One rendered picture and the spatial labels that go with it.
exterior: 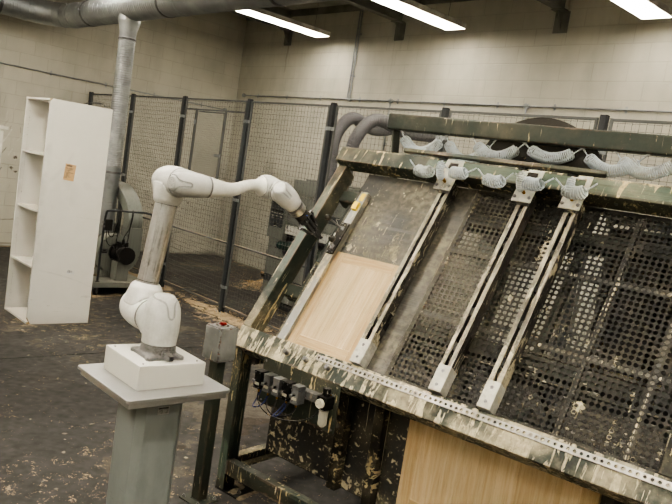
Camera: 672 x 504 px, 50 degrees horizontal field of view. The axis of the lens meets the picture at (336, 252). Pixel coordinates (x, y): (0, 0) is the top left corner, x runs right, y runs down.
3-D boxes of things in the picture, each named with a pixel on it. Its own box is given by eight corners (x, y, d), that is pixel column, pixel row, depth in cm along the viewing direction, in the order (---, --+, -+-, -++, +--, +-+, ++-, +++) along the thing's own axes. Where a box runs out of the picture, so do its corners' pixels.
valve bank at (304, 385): (238, 405, 353) (245, 358, 350) (258, 401, 364) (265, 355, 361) (314, 440, 322) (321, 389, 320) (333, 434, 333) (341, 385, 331)
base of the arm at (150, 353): (151, 364, 303) (153, 351, 302) (129, 349, 319) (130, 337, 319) (189, 362, 315) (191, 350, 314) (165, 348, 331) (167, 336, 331)
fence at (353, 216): (280, 340, 369) (277, 337, 366) (364, 195, 401) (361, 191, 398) (287, 343, 365) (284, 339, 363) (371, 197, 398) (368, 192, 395)
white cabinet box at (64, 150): (4, 308, 692) (26, 96, 671) (63, 307, 732) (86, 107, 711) (26, 324, 649) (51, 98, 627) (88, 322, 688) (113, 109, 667)
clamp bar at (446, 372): (429, 393, 313) (409, 369, 296) (530, 182, 354) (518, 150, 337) (449, 400, 307) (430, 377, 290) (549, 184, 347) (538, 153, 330)
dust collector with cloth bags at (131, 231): (46, 271, 905) (66, 97, 882) (99, 273, 953) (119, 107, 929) (92, 296, 806) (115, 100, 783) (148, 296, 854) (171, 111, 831)
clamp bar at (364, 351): (352, 365, 340) (329, 342, 323) (454, 172, 380) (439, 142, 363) (368, 371, 334) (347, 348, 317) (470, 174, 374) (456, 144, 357)
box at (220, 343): (201, 357, 362) (206, 323, 360) (219, 355, 371) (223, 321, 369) (217, 364, 354) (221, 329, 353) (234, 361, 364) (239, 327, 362)
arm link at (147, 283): (130, 331, 319) (109, 318, 335) (162, 334, 330) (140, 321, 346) (170, 163, 316) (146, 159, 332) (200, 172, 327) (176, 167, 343)
